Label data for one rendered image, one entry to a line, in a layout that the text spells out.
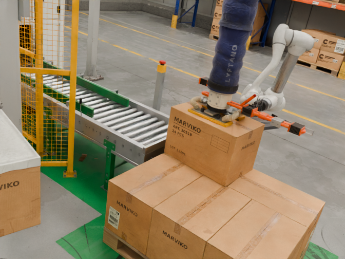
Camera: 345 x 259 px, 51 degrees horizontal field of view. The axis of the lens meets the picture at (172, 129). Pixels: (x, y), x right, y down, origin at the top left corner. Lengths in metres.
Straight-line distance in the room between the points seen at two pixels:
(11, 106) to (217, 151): 1.48
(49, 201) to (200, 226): 1.45
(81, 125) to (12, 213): 1.54
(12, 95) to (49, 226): 1.01
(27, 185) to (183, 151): 1.31
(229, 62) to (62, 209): 1.75
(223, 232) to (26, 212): 1.10
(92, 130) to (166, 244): 1.30
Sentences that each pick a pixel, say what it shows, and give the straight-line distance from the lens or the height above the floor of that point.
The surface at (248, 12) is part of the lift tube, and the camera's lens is 2.46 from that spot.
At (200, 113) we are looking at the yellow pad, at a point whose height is 0.97.
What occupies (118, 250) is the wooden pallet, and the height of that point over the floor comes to 0.02.
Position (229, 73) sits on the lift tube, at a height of 1.30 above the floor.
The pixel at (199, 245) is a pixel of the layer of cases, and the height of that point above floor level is 0.49.
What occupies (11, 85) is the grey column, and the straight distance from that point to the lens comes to 2.72.
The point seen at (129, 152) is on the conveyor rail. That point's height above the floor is 0.49.
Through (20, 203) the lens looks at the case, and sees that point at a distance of 1.91.
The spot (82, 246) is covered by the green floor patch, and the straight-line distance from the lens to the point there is 2.80.
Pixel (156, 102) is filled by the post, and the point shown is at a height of 0.61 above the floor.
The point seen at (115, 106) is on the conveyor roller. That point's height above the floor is 0.54.
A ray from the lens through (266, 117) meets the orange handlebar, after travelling 2.52.
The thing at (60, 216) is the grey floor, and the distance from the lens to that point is 3.06.
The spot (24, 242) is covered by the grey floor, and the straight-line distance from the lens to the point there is 2.86.
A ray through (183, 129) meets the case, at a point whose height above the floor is 0.81.
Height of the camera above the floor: 1.94
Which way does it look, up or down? 25 degrees down
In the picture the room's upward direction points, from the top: 9 degrees clockwise
